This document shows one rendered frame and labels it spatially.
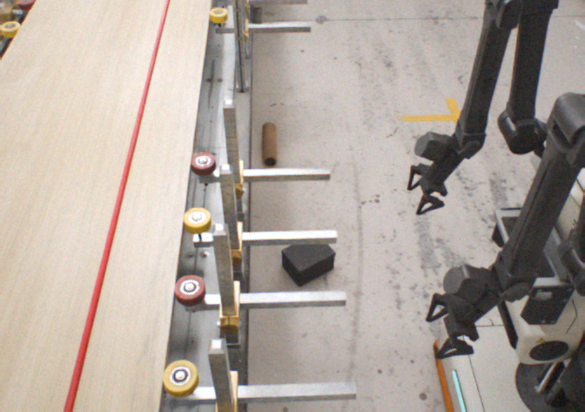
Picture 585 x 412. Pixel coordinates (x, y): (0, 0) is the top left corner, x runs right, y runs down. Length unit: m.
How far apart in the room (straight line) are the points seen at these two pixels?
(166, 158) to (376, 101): 2.04
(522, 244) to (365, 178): 2.08
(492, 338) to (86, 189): 1.51
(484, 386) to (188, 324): 1.03
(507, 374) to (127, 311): 1.33
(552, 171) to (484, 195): 2.19
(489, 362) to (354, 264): 0.82
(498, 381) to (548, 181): 1.27
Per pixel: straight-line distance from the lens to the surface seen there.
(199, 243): 1.80
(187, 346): 1.82
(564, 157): 1.03
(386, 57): 4.19
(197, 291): 1.57
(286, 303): 1.61
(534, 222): 1.14
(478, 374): 2.24
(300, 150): 3.34
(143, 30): 2.67
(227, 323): 1.56
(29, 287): 1.71
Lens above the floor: 2.16
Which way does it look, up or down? 44 degrees down
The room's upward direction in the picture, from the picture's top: straight up
